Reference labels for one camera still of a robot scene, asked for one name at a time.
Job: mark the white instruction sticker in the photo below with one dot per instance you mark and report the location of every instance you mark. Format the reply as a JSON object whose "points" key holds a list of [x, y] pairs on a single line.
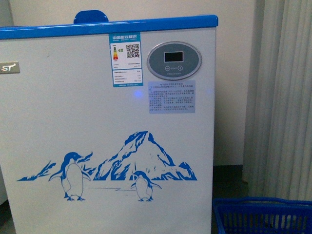
{"points": [[171, 97]]}

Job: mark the white blue chest freezer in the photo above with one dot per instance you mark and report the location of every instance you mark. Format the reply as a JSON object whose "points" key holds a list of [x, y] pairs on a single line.
{"points": [[80, 156]]}

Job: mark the grey oval control panel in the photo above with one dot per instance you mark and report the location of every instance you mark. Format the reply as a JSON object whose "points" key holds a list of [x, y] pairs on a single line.
{"points": [[174, 60]]}

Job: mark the blue energy label sticker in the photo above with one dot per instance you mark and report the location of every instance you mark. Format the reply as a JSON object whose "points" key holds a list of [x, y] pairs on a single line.
{"points": [[126, 59]]}

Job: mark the blue plastic shopping basket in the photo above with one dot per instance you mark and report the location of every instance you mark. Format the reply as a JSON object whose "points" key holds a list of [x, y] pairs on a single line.
{"points": [[262, 215]]}

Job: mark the white pleated curtain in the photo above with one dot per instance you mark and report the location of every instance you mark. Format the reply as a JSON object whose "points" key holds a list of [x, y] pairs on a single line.
{"points": [[277, 159]]}

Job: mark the silver brand badge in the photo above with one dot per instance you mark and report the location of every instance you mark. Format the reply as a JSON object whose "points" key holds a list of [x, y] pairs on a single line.
{"points": [[9, 68]]}

